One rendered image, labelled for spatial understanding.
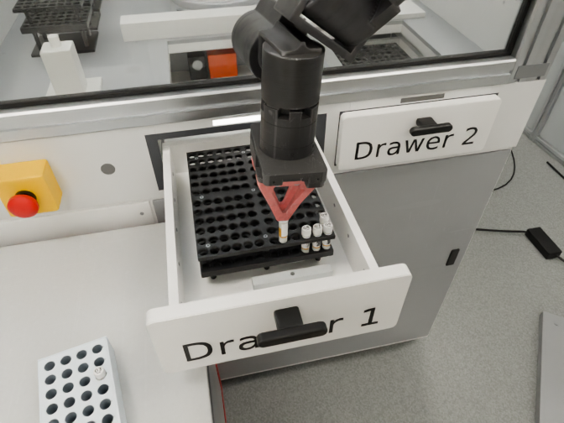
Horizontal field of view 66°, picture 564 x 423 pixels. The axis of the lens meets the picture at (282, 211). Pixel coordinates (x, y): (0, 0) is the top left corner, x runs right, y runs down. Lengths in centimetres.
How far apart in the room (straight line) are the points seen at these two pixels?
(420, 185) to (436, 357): 77
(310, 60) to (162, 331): 30
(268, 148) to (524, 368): 134
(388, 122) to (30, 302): 63
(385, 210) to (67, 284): 61
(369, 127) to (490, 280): 116
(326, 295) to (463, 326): 120
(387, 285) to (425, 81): 40
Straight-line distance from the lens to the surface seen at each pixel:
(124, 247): 78
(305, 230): 55
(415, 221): 101
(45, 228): 86
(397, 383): 148
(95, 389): 60
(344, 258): 62
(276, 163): 44
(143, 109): 69
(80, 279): 76
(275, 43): 41
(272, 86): 41
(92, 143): 73
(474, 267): 183
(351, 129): 75
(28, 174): 73
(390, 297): 53
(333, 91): 72
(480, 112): 86
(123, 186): 77
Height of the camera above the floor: 131
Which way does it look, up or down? 44 degrees down
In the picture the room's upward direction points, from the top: straight up
